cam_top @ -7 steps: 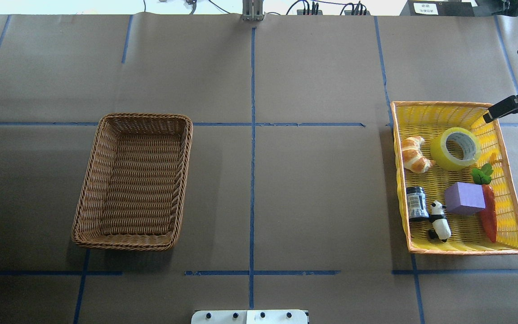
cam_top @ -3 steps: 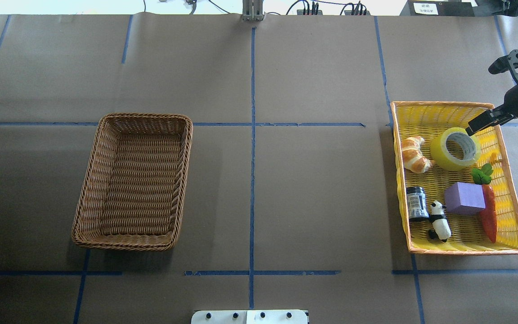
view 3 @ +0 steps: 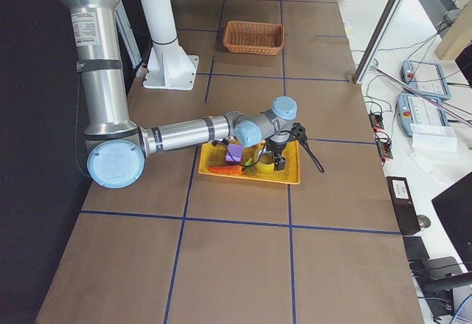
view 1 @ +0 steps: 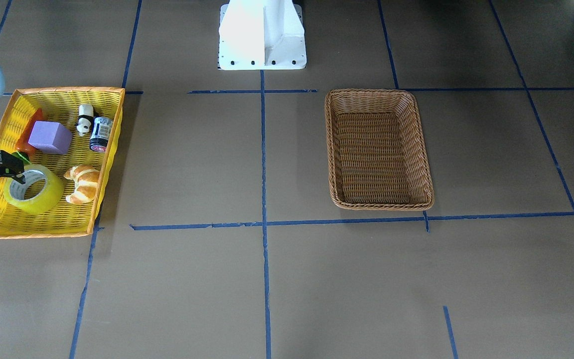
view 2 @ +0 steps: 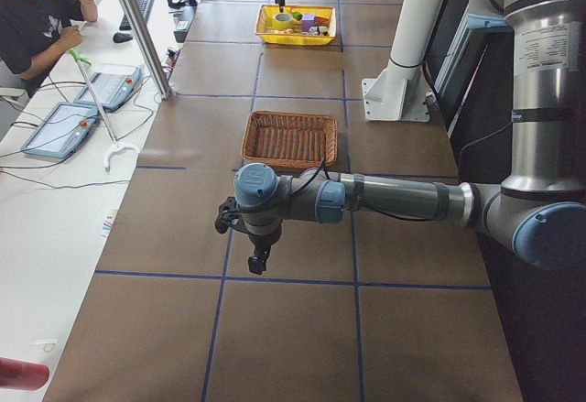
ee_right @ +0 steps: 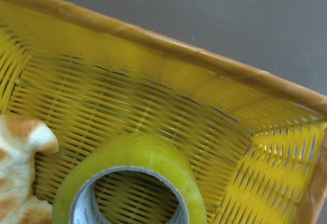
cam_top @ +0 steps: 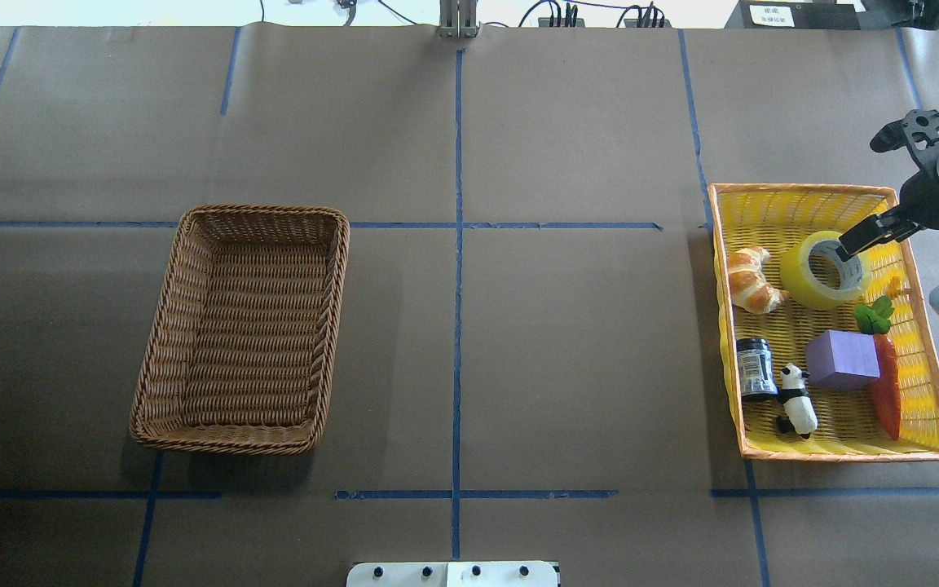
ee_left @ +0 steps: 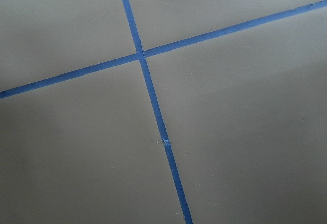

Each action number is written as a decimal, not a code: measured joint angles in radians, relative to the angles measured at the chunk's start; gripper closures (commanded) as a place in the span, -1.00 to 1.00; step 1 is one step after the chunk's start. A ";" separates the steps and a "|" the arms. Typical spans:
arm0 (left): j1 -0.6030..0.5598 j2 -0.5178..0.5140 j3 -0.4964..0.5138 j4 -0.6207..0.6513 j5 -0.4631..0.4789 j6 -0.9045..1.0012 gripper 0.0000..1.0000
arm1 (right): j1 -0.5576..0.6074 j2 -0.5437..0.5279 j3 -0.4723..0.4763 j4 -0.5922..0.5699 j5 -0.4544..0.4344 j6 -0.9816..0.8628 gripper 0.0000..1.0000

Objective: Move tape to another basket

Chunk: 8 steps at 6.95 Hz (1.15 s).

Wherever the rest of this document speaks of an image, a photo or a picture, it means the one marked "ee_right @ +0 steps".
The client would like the yellow clear tape roll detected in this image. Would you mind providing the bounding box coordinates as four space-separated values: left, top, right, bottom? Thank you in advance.
52 133 207 223

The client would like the yellow plastic woven basket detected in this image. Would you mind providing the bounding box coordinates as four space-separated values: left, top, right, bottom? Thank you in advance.
1 0 326 223

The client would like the toy croissant bread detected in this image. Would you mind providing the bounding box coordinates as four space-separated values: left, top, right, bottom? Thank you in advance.
1 114 59 223

